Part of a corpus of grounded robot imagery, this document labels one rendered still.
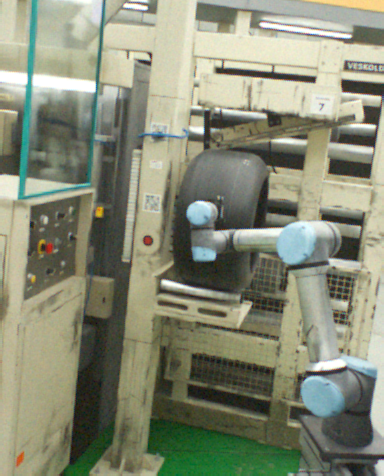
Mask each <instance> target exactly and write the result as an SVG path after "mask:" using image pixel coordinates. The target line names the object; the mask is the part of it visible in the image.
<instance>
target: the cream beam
mask: <svg viewBox="0 0 384 476"><path fill-rule="evenodd" d="M313 94H319V95H329V96H334V99H333V107H332V114H331V115H328V114H318V113H309V112H310V105H311V97H313ZM341 96H342V88H341V86H334V85H323V84H313V83H302V82H291V81H280V80H269V79H259V78H249V77H238V75H227V74H216V73H205V72H201V74H200V83H199V93H198V103H197V106H202V107H212V108H216V109H226V110H236V111H245V112H255V113H264V115H265V114H266V113H268V114H278V116H280V117H291V118H299V119H309V120H319V121H329V122H336V121H337V118H339V110H340V105H341Z"/></svg>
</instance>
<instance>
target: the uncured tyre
mask: <svg viewBox="0 0 384 476"><path fill-rule="evenodd" d="M210 151H212V152H210ZM218 152H220V154H218ZM244 159H246V160H250V161H252V162H251V165H250V167H248V165H246V164H242V163H243V160H244ZM217 195H224V196H225V199H224V201H225V207H222V217H224V218H226V223H222V222H221V223H215V231H219V230H229V229H237V230H240V229H265V225H266V217H267V209H268V195H269V174H268V167H267V165H266V164H265V162H264V161H263V160H261V159H260V158H259V157H258V156H256V155H253V154H247V152H240V151H231V150H223V149H214V148H212V149H205V150H203V151H202V152H200V154H199V155H198V156H195V157H194V158H193V159H192V160H191V161H190V163H189V165H188V168H187V170H186V173H185V175H184V178H182V182H181V186H180V190H179V195H178V199H177V204H176V211H175V218H174V228H173V261H174V266H175V269H176V271H177V273H178V275H179V276H180V277H181V279H182V280H184V281H185V282H186V283H190V284H197V286H203V287H208V288H215V289H221V290H227V291H233V292H239V291H241V290H242V289H244V288H245V287H247V286H248V284H250V283H251V281H252V279H253V276H254V273H255V269H256V266H257V263H258V259H259V254H260V252H227V253H218V254H216V258H215V260H214V261H207V262H195V261H194V260H193V255H192V250H191V248H192V242H191V228H190V221H189V220H188V217H187V211H188V208H189V207H190V205H191V204H192V203H194V202H198V201H203V198H208V199H216V197H217Z"/></svg>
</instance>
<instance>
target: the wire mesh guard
mask: <svg viewBox="0 0 384 476"><path fill-rule="evenodd" d="M259 257H260V259H261V257H264V259H270V260H277V261H283V260H282V259H281V257H280V256H277V255H270V254H264V253H260V254H259ZM329 268H330V269H332V272H333V269H336V270H338V274H340V270H343V272H350V273H357V274H359V276H360V274H364V275H368V279H367V285H366V284H361V285H366V291H365V290H360V291H365V297H360V298H365V299H364V303H360V304H364V305H362V310H360V311H362V312H361V316H360V317H361V318H360V325H359V332H358V335H354V336H358V339H357V341H355V342H357V345H356V348H355V349H356V352H355V357H358V358H359V352H360V344H361V338H363V331H364V325H365V318H366V312H367V305H368V298H369V291H370V285H371V278H372V272H371V271H365V269H358V268H352V267H344V266H337V265H331V264H330V266H329ZM175 320H176V319H175V317H171V327H169V337H168V345H167V355H166V365H165V375H164V379H168V380H173V381H178V382H184V383H189V384H193V385H199V387H204V388H210V389H214V390H219V391H225V392H230V393H234V394H240V395H245V396H251V397H255V399H261V400H266V401H271V402H276V403H281V404H287V405H292V406H296V407H302V408H307V407H306V406H305V404H304V403H300V402H294V401H289V400H283V399H281V396H283V395H281V394H280V399H278V397H275V395H278V394H274V396H268V395H263V394H257V393H256V391H257V390H256V389H255V390H254V391H255V393H253V392H250V390H252V389H249V392H248V391H242V390H238V388H241V387H238V384H237V385H233V387H237V389H231V387H230V388H227V387H221V385H219V383H220V382H217V383H218V385H216V384H211V383H207V381H211V380H206V382H201V381H195V378H194V377H191V378H194V380H190V379H185V378H184V375H181V376H182V378H180V377H175V376H174V377H169V376H168V370H169V367H171V366H169V363H171V361H174V357H173V360H171V353H172V350H173V348H172V344H175V343H176V339H178V338H175V343H173V334H174V332H175V331H174V325H175ZM307 410H308V408H307Z"/></svg>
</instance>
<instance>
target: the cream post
mask: <svg viewBox="0 0 384 476"><path fill-rule="evenodd" d="M195 7H197V0H159V1H157V12H156V22H155V33H154V44H153V55H152V65H151V75H150V86H149V97H148V107H147V118H146V129H145V133H150V132H151V122H154V123H163V124H169V126H168V134H173V135H178V136H181V134H182V124H184V115H185V105H186V95H187V85H188V75H189V66H190V56H191V46H192V36H193V26H194V17H195ZM180 144H181V138H174V137H167V143H161V142H152V141H150V135H147V136H145V139H144V150H142V160H141V171H140V182H139V192H138V202H137V214H136V224H135V235H134V244H133V255H132V267H131V277H129V288H128V297H127V308H126V319H125V330H124V340H123V351H122V362H121V372H120V382H118V393H117V404H116V415H115V426H114V436H113V447H112V457H111V467H112V468H117V469H119V467H121V464H122V460H123V459H125V468H124V471H125V472H128V473H132V474H138V473H139V471H140V468H141V465H142V455H143V454H146V455H147V445H148V437H149V427H150V417H151V407H152V397H153V388H154V378H155V368H156V358H158V348H159V339H160V329H161V319H162V315H158V314H152V313H151V310H152V302H153V299H152V297H149V290H150V280H151V275H152V274H154V273H155V271H157V270H159V269H160V268H162V267H163V266H165V265H166V264H167V261H168V251H170V241H171V231H172V222H173V212H174V202H175V193H176V183H177V173H178V163H179V154H180ZM150 160H154V161H162V169H155V168H150ZM145 193H147V194H153V195H161V196H162V197H161V207H160V213H155V212H148V211H142V204H144V194H145ZM147 237H149V238H151V243H150V244H146V243H145V238H147Z"/></svg>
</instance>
